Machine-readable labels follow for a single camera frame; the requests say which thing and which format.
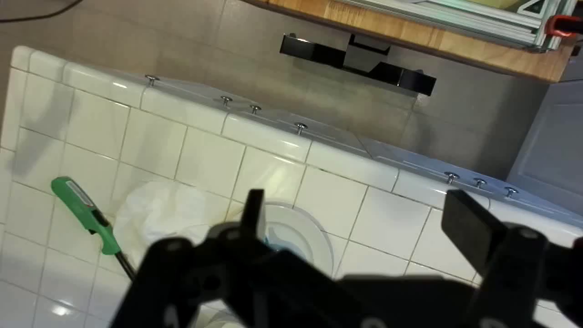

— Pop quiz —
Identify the white round plate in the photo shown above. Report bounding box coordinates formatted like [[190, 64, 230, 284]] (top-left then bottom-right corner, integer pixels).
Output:
[[226, 200, 335, 279]]

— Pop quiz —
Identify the black bar camera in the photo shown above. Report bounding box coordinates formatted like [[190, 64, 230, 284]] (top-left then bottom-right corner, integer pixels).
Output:
[[279, 33, 437, 98]]

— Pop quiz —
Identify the black floor cable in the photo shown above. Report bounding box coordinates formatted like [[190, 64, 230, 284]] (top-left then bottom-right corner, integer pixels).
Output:
[[0, 0, 84, 26]]

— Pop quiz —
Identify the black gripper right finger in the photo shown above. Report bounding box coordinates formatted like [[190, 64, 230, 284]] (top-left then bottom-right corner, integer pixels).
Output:
[[441, 188, 583, 328]]

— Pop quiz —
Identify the red clamp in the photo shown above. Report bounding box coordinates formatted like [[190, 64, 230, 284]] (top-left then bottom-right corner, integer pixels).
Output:
[[543, 13, 583, 42]]

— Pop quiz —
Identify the grey screwed edge strip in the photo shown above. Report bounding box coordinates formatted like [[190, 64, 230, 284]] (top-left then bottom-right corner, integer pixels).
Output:
[[142, 73, 583, 228]]

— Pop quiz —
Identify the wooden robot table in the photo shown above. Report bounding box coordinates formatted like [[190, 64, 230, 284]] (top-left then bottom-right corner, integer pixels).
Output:
[[242, 0, 579, 86]]

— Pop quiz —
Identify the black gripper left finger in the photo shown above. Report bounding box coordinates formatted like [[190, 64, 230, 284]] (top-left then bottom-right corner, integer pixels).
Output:
[[111, 188, 343, 328]]

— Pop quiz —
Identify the white crumpled cloth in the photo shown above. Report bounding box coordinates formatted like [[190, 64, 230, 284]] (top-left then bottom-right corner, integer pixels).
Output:
[[113, 179, 246, 270]]

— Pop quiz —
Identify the blue cup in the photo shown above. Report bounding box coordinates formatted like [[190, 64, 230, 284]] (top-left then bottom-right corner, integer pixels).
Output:
[[264, 233, 299, 255]]

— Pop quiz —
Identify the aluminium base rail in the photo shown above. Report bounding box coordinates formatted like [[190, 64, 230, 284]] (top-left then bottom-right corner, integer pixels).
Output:
[[344, 0, 579, 53]]

